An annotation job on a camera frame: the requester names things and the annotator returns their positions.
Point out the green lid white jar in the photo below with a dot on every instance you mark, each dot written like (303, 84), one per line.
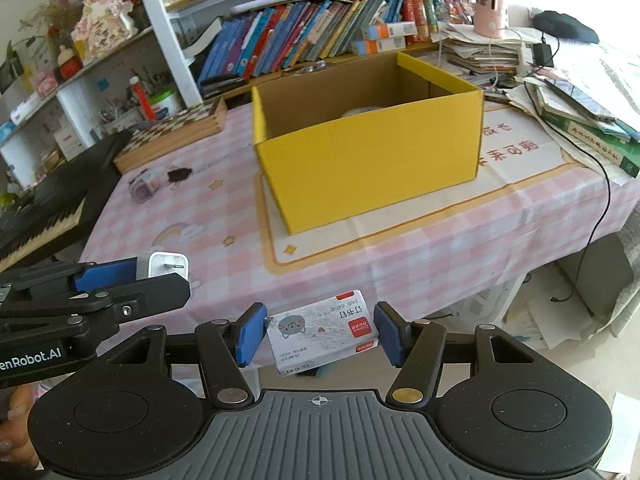
(166, 103)

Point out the black cap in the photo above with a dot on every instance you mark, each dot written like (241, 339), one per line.
(564, 26)

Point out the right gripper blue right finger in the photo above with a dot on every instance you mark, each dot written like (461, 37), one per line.
(394, 333)

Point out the small staples box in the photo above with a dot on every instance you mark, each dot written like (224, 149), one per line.
(321, 333)

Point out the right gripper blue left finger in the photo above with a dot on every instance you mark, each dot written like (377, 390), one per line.
(250, 331)

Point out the black binder clip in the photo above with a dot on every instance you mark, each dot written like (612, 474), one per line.
(176, 175)

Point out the wooden chess board box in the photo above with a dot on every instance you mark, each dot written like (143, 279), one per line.
(184, 128)

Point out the white charger cube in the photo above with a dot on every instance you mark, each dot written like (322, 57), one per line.
(153, 264)

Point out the green thick dictionary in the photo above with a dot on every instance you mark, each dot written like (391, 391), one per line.
(622, 154)

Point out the pink lucky cat ornament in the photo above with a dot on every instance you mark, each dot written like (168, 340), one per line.
(103, 26)

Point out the yellow cardboard box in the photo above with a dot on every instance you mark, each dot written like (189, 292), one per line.
(323, 168)

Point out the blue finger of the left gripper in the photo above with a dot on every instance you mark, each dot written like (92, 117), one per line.
(97, 276)

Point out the yellow packing tape roll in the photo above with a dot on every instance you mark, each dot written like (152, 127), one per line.
(361, 110)

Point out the black power adapter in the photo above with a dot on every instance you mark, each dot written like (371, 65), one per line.
(542, 55)

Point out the person's left hand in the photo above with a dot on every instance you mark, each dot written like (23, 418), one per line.
(16, 446)

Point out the black Yamaha keyboard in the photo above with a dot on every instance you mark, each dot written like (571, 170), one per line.
(63, 209)

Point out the pink checkered tablecloth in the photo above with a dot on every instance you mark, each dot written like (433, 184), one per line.
(530, 204)

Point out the orange white medicine box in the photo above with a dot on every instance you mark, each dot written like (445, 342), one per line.
(389, 30)

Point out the red hanging tassel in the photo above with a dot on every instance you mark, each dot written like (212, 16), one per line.
(143, 99)

